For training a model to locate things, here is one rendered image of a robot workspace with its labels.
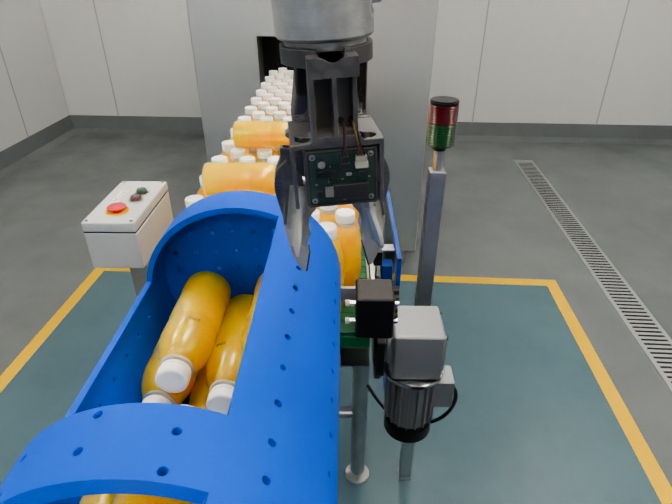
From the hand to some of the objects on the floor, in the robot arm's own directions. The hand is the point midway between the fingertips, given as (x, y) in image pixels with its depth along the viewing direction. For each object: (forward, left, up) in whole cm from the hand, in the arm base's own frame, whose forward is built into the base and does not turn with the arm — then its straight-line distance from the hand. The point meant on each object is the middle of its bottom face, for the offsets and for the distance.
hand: (336, 251), depth 51 cm
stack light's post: (+37, +61, -126) cm, 145 cm away
